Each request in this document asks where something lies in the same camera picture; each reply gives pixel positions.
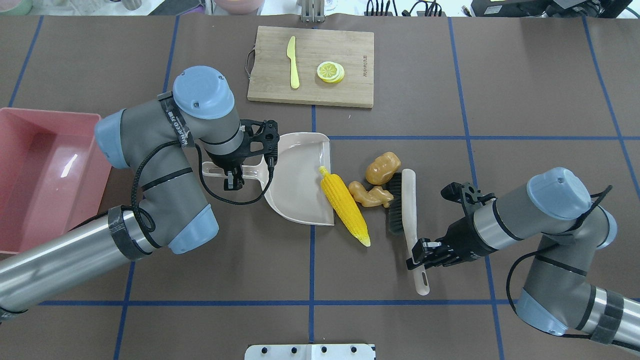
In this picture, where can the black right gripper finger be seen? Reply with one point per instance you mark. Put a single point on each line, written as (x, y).
(425, 261)
(425, 245)

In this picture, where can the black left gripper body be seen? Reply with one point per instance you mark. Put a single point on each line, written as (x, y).
(226, 161)

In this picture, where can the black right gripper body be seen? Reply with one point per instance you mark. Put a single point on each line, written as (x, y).
(463, 238)

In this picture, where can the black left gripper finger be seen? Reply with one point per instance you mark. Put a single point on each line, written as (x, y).
(238, 180)
(230, 181)

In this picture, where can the beige brush black bristles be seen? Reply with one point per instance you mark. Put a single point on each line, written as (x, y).
(402, 220)

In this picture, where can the beige plastic dustpan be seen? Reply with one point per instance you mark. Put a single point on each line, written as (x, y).
(295, 192)

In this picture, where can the tan toy ginger root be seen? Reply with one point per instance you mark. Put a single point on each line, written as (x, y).
(375, 197)

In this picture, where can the brown toy potato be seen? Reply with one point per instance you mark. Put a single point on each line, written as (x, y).
(382, 169)

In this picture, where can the yellow toy corn cob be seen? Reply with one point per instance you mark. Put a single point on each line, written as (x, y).
(340, 199)

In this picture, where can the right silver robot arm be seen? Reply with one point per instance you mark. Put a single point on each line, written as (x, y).
(546, 288)

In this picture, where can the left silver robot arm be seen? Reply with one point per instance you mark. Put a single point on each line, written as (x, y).
(165, 206)

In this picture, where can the pink plastic bin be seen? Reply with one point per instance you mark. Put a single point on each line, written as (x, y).
(52, 175)

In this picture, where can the yellow plastic toy knife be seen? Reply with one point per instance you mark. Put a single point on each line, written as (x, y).
(291, 53)

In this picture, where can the bamboo cutting board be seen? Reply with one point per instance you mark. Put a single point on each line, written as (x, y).
(270, 76)

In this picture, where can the yellow toy lemon slices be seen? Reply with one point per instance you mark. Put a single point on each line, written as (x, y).
(330, 72)

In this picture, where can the pink bowl with ice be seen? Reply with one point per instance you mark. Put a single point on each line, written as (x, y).
(239, 7)

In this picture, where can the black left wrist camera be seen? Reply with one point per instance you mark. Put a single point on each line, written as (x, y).
(260, 138)

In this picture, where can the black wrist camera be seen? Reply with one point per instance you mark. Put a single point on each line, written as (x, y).
(260, 138)
(467, 195)

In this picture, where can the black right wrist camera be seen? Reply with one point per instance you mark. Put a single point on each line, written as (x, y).
(467, 195)

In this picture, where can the white camera mast base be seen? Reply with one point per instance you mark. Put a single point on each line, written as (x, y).
(340, 351)

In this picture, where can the aluminium frame post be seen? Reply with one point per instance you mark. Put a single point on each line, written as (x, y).
(312, 11)

